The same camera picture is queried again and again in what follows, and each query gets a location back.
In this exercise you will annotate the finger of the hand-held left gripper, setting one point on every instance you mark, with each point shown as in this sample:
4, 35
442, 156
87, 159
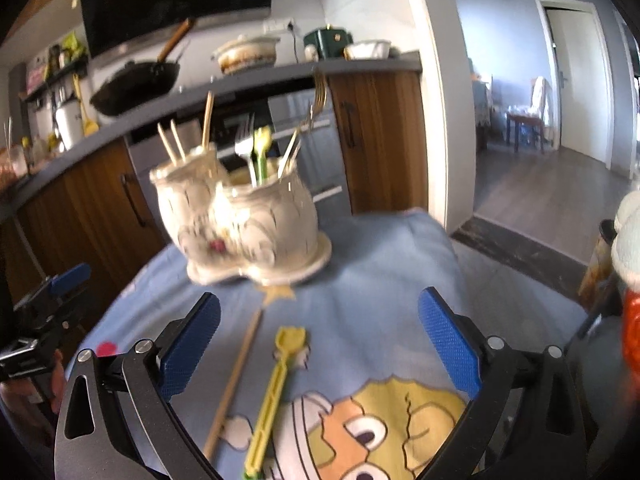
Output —
70, 277
67, 315

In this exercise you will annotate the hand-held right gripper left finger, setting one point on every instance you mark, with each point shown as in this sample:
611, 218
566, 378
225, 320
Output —
192, 345

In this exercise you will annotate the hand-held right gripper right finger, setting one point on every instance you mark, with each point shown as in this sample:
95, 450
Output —
450, 345

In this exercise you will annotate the wooden chopstick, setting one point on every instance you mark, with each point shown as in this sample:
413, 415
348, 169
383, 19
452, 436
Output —
236, 380
176, 140
164, 142

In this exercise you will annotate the white floral ceramic utensil holder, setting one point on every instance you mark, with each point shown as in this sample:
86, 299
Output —
260, 220

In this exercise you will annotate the silver metal fork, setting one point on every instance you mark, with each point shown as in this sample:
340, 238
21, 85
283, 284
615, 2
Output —
244, 142

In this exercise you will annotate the person's left hand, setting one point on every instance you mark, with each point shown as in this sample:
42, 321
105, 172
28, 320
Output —
56, 385

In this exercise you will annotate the wooden cabinet door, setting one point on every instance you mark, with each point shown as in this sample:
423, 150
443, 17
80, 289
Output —
85, 210
385, 140

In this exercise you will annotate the blue cartoon printed tablecloth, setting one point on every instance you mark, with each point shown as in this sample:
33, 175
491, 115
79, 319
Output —
370, 285

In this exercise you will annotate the group of countertop jars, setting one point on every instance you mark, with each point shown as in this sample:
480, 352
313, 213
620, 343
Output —
22, 160

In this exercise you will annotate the round glass side table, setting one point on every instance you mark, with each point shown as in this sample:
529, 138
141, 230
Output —
600, 355

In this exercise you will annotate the white kettle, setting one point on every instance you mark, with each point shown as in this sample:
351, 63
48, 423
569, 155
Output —
69, 125

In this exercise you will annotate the yellow spatula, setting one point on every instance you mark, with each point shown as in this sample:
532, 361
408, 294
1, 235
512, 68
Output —
90, 122

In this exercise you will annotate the rusty metal can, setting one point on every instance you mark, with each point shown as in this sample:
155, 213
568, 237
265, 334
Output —
597, 265

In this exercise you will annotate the orange object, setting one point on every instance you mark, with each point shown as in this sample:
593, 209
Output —
631, 330

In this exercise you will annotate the white plush object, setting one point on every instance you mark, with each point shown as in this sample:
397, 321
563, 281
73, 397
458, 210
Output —
627, 250

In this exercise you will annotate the dark side table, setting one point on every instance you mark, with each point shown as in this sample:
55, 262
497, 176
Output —
522, 117

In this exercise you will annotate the cloth covered dining table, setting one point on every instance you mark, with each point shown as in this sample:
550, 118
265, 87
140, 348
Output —
481, 105

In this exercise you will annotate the chair with white cloth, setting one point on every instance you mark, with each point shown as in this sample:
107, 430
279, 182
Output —
539, 97

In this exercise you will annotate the gold metal utensil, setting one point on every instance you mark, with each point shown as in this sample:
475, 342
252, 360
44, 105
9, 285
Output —
319, 97

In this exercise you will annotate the white casserole dish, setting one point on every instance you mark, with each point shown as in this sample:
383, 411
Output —
247, 55

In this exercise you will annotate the white door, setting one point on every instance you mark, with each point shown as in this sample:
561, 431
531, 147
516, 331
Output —
580, 85

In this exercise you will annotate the grey kitchen countertop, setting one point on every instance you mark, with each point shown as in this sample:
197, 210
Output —
360, 65

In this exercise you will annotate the black range hood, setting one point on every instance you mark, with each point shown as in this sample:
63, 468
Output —
175, 0

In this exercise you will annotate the white baking dish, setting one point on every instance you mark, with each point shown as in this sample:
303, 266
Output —
367, 50

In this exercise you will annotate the dark green cooking appliance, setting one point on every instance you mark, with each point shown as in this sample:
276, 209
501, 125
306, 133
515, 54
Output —
327, 39

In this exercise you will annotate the wall shelf with jars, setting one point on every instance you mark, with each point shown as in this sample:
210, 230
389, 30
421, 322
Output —
55, 65

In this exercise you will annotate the white wall socket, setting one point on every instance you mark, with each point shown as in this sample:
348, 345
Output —
277, 25

